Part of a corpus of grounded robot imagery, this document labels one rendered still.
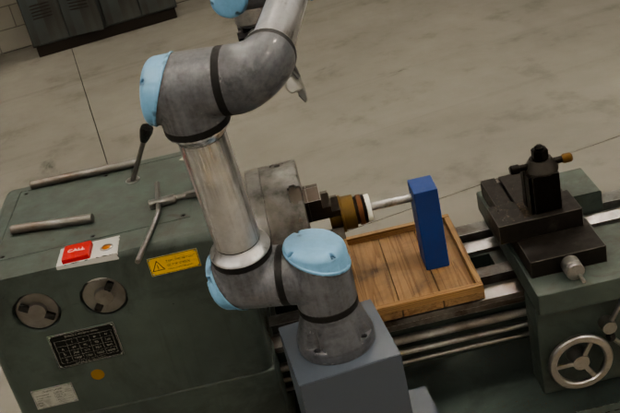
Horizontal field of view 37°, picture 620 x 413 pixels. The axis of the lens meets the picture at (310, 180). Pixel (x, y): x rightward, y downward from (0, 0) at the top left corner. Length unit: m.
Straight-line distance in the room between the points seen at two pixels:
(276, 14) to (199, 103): 0.24
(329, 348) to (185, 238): 0.44
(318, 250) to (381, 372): 0.27
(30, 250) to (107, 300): 0.21
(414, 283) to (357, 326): 0.58
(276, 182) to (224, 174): 0.59
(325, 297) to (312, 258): 0.08
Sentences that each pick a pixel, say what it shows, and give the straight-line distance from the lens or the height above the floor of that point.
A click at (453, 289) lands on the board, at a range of 2.24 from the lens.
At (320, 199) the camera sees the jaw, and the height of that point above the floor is 1.18.
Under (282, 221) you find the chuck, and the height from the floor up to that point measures 1.17.
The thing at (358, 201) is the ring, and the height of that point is 1.11.
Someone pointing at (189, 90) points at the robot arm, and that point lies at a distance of 1.48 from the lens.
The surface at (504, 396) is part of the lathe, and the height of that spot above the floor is 0.54.
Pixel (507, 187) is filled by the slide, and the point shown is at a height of 0.97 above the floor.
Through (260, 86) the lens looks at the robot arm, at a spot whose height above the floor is 1.68.
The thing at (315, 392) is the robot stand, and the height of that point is 1.08.
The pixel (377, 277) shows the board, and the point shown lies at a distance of 2.37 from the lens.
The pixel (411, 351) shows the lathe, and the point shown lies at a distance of 2.33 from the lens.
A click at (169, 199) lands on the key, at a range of 2.13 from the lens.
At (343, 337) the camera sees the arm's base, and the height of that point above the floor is 1.15.
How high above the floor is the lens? 2.19
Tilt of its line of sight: 27 degrees down
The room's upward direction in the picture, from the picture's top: 13 degrees counter-clockwise
